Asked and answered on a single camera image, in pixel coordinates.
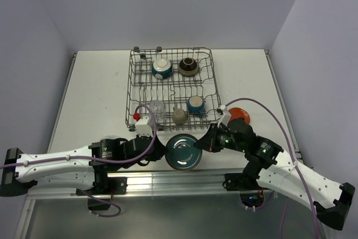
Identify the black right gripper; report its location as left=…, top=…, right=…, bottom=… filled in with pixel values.
left=194, top=123, right=246, bottom=152

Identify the teal ceramic saucer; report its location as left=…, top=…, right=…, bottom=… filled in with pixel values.
left=164, top=134, right=202, bottom=171

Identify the red orange plate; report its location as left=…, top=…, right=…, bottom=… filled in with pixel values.
left=228, top=107, right=251, bottom=124

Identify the small beige mug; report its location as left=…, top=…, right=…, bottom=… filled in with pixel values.
left=172, top=106, right=187, bottom=125

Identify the dark blue ribbed mug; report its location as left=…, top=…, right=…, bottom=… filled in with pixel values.
left=186, top=96, right=205, bottom=117

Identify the clear drinking glass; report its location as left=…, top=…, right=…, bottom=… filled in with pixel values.
left=149, top=100, right=166, bottom=123

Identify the brown ribbed bowl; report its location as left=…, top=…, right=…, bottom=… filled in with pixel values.
left=178, top=58, right=199, bottom=77

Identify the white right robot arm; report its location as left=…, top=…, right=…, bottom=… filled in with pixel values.
left=194, top=118, right=355, bottom=231

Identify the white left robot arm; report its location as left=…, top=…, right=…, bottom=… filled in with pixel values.
left=1, top=136, right=167, bottom=197

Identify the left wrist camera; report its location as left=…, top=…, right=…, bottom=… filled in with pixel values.
left=133, top=113, right=153, bottom=137

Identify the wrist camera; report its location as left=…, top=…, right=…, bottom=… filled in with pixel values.
left=216, top=105, right=231, bottom=127
left=133, top=113, right=153, bottom=137

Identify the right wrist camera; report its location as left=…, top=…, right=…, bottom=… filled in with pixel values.
left=216, top=105, right=231, bottom=127

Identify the aluminium rail frame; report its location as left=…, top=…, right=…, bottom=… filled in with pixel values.
left=26, top=50, right=321, bottom=196

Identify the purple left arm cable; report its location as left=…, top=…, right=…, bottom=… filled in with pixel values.
left=0, top=104, right=158, bottom=219

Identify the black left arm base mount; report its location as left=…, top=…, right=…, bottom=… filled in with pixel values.
left=87, top=177, right=128, bottom=212

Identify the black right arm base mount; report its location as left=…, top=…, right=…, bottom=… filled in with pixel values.
left=222, top=173, right=265, bottom=208

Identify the grey wire dish rack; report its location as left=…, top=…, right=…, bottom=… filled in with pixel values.
left=125, top=46, right=221, bottom=132

